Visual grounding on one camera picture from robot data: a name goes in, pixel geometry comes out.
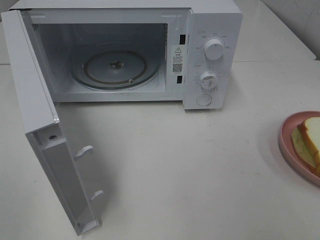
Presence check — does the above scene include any round white door button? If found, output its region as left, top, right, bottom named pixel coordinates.
left=196, top=94, right=212, bottom=107

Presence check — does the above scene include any white timer knob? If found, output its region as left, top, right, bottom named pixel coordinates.
left=199, top=71, right=219, bottom=90

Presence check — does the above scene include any white microwave door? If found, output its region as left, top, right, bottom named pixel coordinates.
left=1, top=10, right=99, bottom=235

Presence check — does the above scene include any pink plate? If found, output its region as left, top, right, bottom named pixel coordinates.
left=278, top=111, right=320, bottom=187

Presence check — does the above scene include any toy sandwich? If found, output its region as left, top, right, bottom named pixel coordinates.
left=291, top=117, right=320, bottom=175

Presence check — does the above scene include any white warning label sticker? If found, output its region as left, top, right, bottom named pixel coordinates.
left=169, top=44, right=186, bottom=75

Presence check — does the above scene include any glass microwave turntable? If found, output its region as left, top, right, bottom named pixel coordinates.
left=71, top=50, right=161, bottom=90

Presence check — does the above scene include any white microwave oven body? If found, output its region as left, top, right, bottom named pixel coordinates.
left=5, top=0, right=243, bottom=110

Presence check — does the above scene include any white upper power knob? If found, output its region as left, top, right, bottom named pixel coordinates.
left=203, top=37, right=225, bottom=60

